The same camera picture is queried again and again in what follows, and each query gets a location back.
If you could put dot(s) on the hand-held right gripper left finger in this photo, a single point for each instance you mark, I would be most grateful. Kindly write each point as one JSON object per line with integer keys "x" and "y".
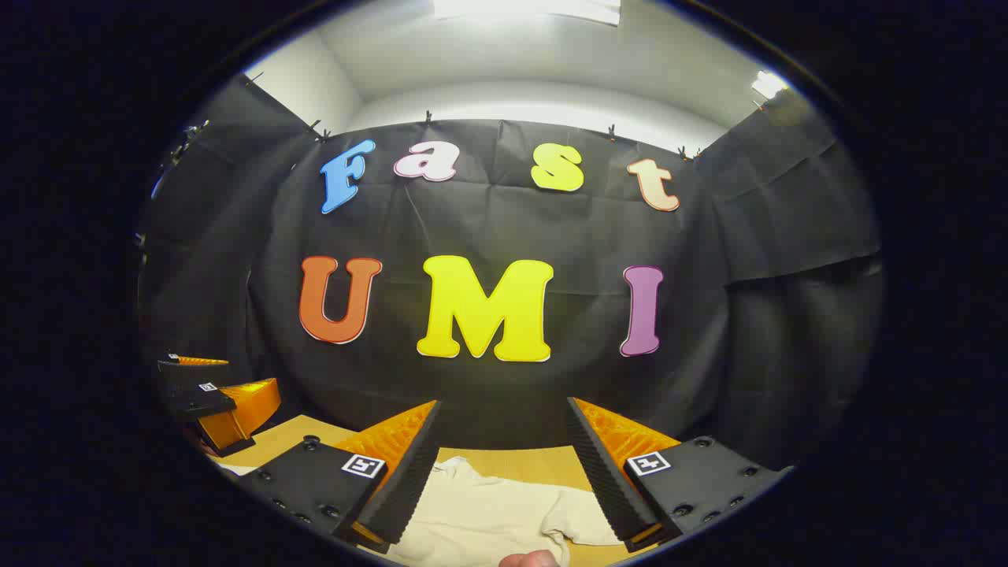
{"x": 409, "y": 488}

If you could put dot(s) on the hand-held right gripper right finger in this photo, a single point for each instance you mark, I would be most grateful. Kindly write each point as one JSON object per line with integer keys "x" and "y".
{"x": 606, "y": 488}

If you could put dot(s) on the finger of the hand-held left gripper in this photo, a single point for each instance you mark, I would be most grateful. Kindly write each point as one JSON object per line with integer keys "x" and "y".
{"x": 236, "y": 413}
{"x": 189, "y": 372}

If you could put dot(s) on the cream sweatshirt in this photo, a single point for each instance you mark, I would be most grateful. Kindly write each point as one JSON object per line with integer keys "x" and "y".
{"x": 488, "y": 512}

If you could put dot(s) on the ceiling light panel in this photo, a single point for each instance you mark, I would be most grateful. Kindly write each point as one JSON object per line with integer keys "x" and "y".
{"x": 528, "y": 8}
{"x": 768, "y": 83}

